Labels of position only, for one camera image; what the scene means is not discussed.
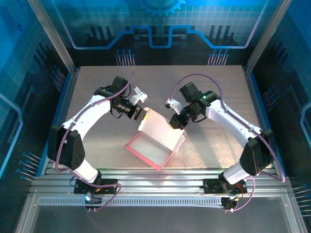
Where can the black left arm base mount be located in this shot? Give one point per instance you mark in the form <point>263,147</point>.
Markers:
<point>109,185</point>

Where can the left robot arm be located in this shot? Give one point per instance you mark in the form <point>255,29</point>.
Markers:
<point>82,121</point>

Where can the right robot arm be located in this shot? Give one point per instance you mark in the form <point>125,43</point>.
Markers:
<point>230,119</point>

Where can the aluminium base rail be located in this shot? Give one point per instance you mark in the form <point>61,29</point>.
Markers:
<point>158,180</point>

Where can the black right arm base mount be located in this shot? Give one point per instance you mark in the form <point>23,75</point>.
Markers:
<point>213,185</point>

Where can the aluminium frame post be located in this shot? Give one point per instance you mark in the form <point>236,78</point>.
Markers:
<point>267,34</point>
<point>51,34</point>

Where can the pink paper box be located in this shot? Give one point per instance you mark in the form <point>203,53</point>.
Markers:
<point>158,136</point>

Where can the black connector block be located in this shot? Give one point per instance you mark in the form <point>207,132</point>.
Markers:
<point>93,200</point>
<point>229,204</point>

